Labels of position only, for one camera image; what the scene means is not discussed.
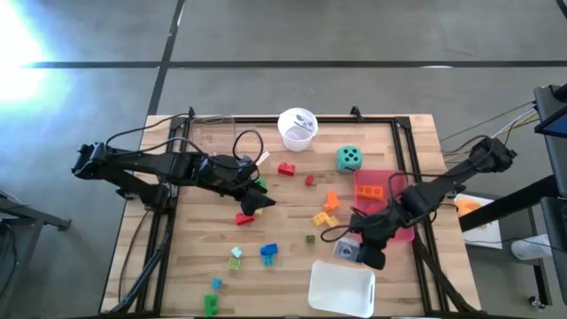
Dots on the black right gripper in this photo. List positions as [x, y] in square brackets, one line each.
[376, 226]

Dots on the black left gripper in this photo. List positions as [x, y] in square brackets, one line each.
[230, 175]

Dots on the clear card packet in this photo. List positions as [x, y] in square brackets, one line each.
[345, 251]

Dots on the small translucent yellow brick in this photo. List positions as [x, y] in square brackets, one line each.
[333, 222]

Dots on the long orange brick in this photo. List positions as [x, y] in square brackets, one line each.
[370, 191]

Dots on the small mint brick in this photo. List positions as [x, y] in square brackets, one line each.
[236, 252]

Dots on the teal foam die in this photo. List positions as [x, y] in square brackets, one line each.
[345, 165]

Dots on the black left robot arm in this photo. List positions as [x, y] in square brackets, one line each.
[146, 164]

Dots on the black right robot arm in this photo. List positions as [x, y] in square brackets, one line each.
[465, 170]

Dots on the red two-stud brick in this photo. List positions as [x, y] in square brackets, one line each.
[286, 169]

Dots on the blue brick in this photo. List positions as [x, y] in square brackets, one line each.
[269, 249]

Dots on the small olive green brick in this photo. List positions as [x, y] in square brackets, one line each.
[309, 239]

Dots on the white plastic bin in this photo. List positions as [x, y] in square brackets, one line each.
[339, 290]

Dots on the small red brick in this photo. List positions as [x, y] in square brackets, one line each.
[309, 181]

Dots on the teal brick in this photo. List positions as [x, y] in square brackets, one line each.
[268, 260]

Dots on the pink plastic bin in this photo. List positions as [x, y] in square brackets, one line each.
[376, 177]

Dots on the translucent light green brick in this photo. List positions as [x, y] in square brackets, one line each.
[234, 264]

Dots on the clear plastic bin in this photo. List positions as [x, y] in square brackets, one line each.
[217, 133]

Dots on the white cup with pumpkin face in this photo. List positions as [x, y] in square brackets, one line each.
[297, 133]

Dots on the small cyan brick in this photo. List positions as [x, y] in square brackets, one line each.
[216, 283]

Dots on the orange object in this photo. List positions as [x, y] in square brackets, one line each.
[467, 206]

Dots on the black table clamp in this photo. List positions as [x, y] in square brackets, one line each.
[355, 112]
[191, 112]

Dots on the white box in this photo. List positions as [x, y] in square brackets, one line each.
[487, 230]

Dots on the black diagonal strut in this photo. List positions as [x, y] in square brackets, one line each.
[509, 204]

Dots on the person's shoe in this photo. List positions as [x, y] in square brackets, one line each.
[529, 249]

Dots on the black caster wheel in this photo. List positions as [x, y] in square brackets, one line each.
[537, 302]

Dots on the black computer desk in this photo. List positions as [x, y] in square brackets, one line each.
[553, 155]

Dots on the blue-lit screen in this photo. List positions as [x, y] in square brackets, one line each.
[556, 127]

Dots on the grey table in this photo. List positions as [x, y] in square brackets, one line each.
[26, 215]

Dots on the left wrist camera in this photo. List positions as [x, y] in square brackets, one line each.
[246, 162]

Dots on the black aluminium table frame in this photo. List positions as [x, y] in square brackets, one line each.
[336, 120]

